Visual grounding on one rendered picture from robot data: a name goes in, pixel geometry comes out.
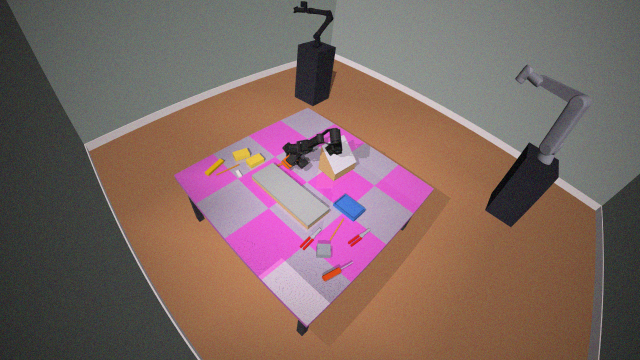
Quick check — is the blue shallow tray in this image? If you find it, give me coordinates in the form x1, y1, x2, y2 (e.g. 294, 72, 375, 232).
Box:
333, 194, 366, 222

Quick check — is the orange-handled awl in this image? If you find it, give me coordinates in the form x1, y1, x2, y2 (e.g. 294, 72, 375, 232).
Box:
322, 262, 353, 281

